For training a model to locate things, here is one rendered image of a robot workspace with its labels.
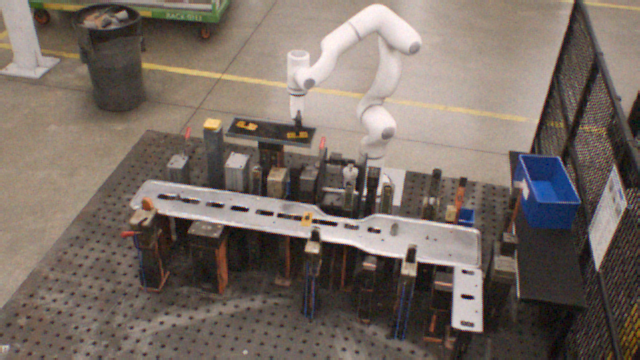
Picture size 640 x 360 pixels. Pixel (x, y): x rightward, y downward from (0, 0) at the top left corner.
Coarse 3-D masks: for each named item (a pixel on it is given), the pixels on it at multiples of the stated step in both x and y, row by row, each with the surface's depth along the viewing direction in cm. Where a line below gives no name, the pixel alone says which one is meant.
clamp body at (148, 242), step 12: (144, 216) 233; (156, 216) 237; (132, 228) 231; (144, 228) 230; (156, 228) 239; (132, 240) 235; (144, 240) 234; (156, 240) 241; (144, 252) 240; (156, 252) 245; (144, 264) 244; (156, 264) 246; (144, 276) 247; (156, 276) 247; (168, 276) 257; (144, 288) 249; (156, 288) 250
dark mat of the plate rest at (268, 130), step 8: (240, 120) 269; (248, 120) 269; (232, 128) 264; (240, 128) 264; (256, 128) 264; (264, 128) 265; (272, 128) 265; (280, 128) 265; (288, 128) 265; (304, 128) 266; (256, 136) 260; (264, 136) 260; (272, 136) 260; (280, 136) 260; (312, 136) 261
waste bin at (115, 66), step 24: (72, 24) 455; (96, 24) 453; (120, 24) 465; (96, 48) 451; (120, 48) 454; (144, 48) 484; (96, 72) 468; (120, 72) 467; (96, 96) 487; (120, 96) 480; (144, 96) 500
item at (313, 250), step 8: (320, 240) 228; (312, 248) 225; (320, 248) 227; (312, 256) 224; (320, 256) 231; (304, 264) 228; (312, 264) 227; (320, 264) 234; (304, 272) 231; (312, 272) 229; (312, 280) 233; (312, 288) 236; (304, 296) 239; (312, 296) 238; (304, 304) 241; (312, 304) 240; (320, 304) 249; (304, 312) 243; (312, 312) 242
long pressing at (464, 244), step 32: (160, 192) 254; (192, 192) 254; (224, 192) 255; (256, 224) 240; (288, 224) 241; (352, 224) 243; (384, 224) 243; (416, 224) 244; (448, 224) 244; (384, 256) 231; (416, 256) 230; (448, 256) 230; (480, 256) 231
